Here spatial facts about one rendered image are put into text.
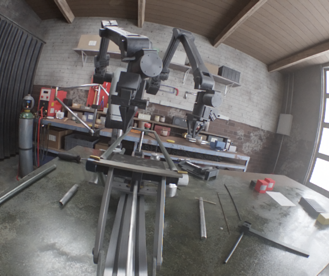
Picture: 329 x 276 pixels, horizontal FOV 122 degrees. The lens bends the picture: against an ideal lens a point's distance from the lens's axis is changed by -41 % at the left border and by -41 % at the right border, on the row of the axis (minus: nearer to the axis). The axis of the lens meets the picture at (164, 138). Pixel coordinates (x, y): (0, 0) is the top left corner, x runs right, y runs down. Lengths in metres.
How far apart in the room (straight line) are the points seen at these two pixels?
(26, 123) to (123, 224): 1.95
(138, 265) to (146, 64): 0.38
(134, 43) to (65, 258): 0.49
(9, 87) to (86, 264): 2.83
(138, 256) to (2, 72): 2.74
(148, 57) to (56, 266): 0.43
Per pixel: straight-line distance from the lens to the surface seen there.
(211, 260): 0.33
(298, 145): 3.47
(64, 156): 0.66
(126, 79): 0.34
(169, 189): 0.39
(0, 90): 2.78
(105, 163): 0.22
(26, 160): 2.27
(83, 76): 2.83
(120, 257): 0.26
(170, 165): 0.25
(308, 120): 3.45
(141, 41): 0.44
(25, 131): 2.16
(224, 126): 2.92
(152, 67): 0.36
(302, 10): 2.56
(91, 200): 0.42
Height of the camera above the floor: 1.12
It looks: 8 degrees down
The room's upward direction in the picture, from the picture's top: 12 degrees clockwise
